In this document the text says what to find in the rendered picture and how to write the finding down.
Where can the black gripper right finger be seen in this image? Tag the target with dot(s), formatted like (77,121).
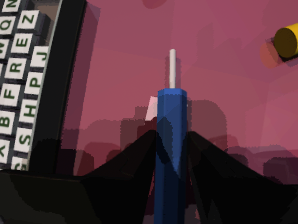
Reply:
(228,192)

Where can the blue stylus with white tip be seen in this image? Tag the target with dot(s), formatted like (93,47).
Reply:
(171,151)

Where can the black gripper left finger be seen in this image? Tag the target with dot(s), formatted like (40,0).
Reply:
(114,193)

